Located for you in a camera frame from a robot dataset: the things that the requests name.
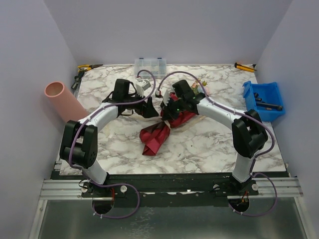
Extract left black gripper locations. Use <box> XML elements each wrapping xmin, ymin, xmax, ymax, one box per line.
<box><xmin>124</xmin><ymin>90</ymin><xmax>159</xmax><ymax>118</ymax></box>

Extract beige printed ribbon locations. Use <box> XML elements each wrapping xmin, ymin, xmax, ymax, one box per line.
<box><xmin>104</xmin><ymin>116</ymin><xmax>207</xmax><ymax>137</ymax></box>

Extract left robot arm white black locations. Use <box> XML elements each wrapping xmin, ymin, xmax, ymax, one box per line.
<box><xmin>59</xmin><ymin>79</ymin><xmax>159</xmax><ymax>197</ymax></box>

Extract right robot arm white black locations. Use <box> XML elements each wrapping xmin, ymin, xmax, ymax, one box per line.
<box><xmin>160</xmin><ymin>80</ymin><xmax>268</xmax><ymax>195</ymax></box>

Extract pink cylindrical vase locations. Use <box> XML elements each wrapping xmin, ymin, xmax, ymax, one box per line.
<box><xmin>44</xmin><ymin>81</ymin><xmax>89</xmax><ymax>124</ymax></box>

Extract clear plastic organizer box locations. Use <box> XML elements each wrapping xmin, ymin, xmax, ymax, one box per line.
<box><xmin>134</xmin><ymin>58</ymin><xmax>167</xmax><ymax>79</ymax></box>

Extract yellow black utility knife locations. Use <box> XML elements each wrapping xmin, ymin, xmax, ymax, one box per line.
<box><xmin>234</xmin><ymin>62</ymin><xmax>256</xmax><ymax>73</ymax></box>

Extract black tool in bin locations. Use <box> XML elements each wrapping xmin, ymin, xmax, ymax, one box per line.
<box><xmin>254</xmin><ymin>93</ymin><xmax>283</xmax><ymax>111</ymax></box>

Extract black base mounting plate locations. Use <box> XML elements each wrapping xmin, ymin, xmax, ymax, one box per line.
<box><xmin>50</xmin><ymin>172</ymin><xmax>289</xmax><ymax>211</ymax></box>

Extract blue plastic bin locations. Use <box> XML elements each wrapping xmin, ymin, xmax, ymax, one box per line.
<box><xmin>243</xmin><ymin>81</ymin><xmax>286</xmax><ymax>122</ymax></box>

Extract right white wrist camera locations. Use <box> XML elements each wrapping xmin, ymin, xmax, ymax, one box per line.
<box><xmin>160</xmin><ymin>89</ymin><xmax>172</xmax><ymax>109</ymax></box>

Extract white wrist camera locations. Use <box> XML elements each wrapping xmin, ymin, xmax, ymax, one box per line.
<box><xmin>160</xmin><ymin>89</ymin><xmax>172</xmax><ymax>109</ymax></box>
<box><xmin>135</xmin><ymin>80</ymin><xmax>151</xmax><ymax>98</ymax></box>

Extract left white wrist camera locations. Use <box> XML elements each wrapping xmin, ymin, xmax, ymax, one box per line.
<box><xmin>135</xmin><ymin>80</ymin><xmax>151</xmax><ymax>98</ymax></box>

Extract yellow handled pliers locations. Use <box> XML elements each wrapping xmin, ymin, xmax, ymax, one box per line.
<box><xmin>77</xmin><ymin>64</ymin><xmax>103</xmax><ymax>72</ymax></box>

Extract aluminium extrusion rail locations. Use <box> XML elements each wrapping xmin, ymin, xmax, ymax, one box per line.
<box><xmin>40</xmin><ymin>177</ymin><xmax>304</xmax><ymax>201</ymax></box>

